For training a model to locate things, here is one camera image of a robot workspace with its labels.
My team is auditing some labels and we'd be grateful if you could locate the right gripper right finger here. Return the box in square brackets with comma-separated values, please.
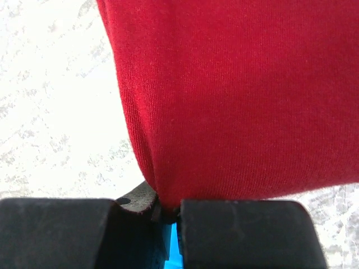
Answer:
[180, 200, 327, 268]

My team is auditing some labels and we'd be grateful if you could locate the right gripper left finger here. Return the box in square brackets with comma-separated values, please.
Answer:
[1, 183, 162, 268]

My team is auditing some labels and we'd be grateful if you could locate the folded dark red shirt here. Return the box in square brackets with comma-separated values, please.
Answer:
[98, 1, 358, 211]

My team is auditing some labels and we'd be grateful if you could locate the blue t shirt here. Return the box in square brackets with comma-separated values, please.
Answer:
[164, 223, 183, 269]

